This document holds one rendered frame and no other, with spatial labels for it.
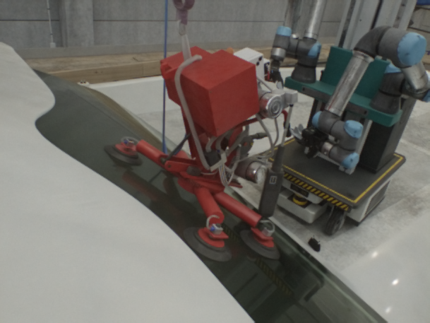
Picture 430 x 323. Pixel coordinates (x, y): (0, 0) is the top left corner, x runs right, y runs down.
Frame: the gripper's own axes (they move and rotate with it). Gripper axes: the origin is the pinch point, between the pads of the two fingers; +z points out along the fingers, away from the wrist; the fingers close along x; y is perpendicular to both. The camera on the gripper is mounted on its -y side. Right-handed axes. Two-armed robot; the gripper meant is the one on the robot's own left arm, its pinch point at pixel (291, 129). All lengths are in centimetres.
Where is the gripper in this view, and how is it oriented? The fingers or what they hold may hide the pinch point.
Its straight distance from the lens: 179.8
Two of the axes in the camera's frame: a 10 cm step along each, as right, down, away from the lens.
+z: -6.1, -4.7, 6.3
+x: -7.8, 4.7, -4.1
